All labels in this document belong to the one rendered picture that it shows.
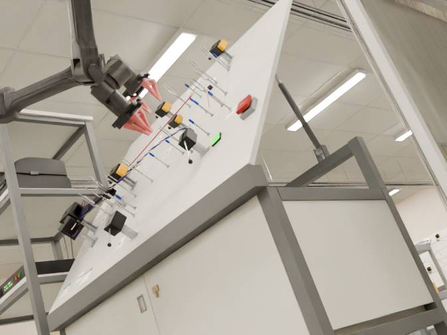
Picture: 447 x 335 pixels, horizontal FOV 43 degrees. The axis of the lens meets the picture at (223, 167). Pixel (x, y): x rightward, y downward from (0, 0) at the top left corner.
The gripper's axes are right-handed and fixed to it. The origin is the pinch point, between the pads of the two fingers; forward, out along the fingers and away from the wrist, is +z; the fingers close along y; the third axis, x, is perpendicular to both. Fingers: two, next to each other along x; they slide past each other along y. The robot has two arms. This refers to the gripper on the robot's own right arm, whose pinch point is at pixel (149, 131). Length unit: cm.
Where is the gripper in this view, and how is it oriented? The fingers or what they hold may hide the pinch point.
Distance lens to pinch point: 166.7
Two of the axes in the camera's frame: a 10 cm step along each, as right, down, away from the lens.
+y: -6.5, 6.4, 4.1
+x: -1.6, 4.1, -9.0
